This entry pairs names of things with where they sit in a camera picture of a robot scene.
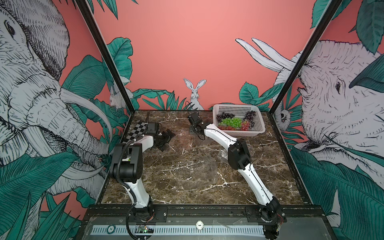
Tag white plastic perforated basket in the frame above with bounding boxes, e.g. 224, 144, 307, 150
213, 104, 266, 137

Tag left black frame post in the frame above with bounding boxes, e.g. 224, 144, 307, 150
76, 0, 135, 115

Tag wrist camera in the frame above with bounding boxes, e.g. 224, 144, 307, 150
146, 123, 160, 136
188, 112, 202, 127

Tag black white checkerboard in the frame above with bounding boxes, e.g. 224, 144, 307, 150
122, 121, 148, 143

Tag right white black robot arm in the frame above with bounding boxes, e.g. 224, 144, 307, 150
188, 116, 284, 224

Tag white slotted cable duct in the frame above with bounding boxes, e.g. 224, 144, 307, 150
91, 225, 265, 237

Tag clear plastic clamshell container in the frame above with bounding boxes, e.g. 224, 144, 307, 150
218, 150, 228, 163

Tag black front mounting rail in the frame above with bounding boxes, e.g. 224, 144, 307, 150
83, 204, 324, 224

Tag dark purple grape bunch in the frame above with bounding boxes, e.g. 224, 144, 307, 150
216, 112, 235, 123
244, 111, 256, 128

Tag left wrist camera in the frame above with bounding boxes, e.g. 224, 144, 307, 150
146, 123, 160, 136

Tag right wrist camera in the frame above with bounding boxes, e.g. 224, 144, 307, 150
188, 112, 202, 127

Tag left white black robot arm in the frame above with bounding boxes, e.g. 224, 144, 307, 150
109, 130, 175, 217

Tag green grape bunch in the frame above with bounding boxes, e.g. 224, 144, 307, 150
219, 118, 243, 129

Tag red grape bunch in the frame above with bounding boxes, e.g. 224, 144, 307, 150
241, 121, 251, 131
218, 126, 236, 131

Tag black frame post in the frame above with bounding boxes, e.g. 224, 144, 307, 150
269, 0, 342, 115
76, 0, 135, 115

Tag right black frame post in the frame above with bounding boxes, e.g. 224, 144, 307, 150
269, 0, 342, 115

